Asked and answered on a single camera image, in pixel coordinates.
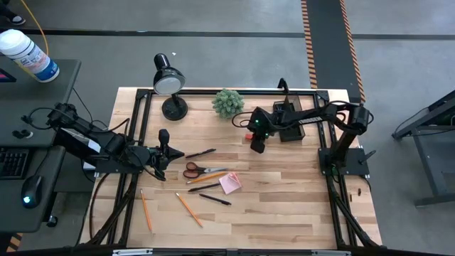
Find black computer mouse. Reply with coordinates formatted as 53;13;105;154
20;174;44;210

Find black curved bracket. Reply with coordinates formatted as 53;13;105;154
277;77;290;95

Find yellow cable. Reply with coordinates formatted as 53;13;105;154
19;0;50;78

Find black side desk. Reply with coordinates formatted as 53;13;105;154
0;58;82;234

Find black desk lamp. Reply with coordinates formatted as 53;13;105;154
152;53;189;122

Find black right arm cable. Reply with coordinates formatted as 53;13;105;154
231;111;257;129

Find black hazard-striped floor mat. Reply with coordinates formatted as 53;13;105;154
300;0;366;104

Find dark device with pink screen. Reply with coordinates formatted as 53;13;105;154
0;68;17;84

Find scissors with red-black handles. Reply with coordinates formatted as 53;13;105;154
182;161;229;179

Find person's shoe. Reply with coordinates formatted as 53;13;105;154
0;5;26;26

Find grey metal table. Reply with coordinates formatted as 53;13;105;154
392;89;455;208

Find black aluminium frame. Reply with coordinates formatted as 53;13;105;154
76;87;383;256

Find orange pencil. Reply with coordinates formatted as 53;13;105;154
186;171;228;185
139;188;154;234
175;192;204;228

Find white wipes canister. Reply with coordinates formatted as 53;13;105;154
0;28;60;83

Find black keyboard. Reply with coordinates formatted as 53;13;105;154
0;147;30;181

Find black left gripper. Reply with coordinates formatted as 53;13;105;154
146;128;186;181

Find black mesh desk organizer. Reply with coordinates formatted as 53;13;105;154
272;93;306;143

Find green potted plant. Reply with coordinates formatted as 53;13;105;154
212;88;245;120

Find pink sticky note pad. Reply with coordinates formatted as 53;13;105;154
218;171;243;196

